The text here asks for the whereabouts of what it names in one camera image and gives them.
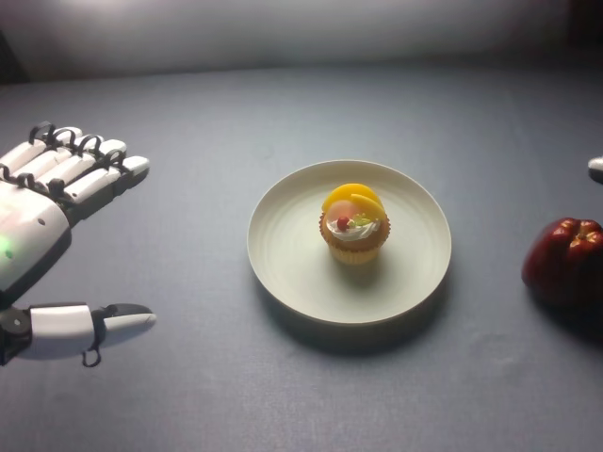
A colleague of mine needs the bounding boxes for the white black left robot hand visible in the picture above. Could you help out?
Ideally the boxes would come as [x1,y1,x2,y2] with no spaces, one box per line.
[0,121,157,368]

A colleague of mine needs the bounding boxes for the dark red toy apple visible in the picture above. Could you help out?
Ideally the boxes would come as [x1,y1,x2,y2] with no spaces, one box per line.
[520,217,603,310]

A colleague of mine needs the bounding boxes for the toy cupcake with fruit topping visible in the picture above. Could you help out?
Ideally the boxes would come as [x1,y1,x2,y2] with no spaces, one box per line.
[319,182,391,267]

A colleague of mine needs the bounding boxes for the white round plate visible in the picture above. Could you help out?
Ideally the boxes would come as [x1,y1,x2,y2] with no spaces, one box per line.
[246,158,452,327]

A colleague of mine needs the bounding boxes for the grey table cloth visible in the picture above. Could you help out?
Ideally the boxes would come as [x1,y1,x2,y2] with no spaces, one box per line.
[0,60,603,452]

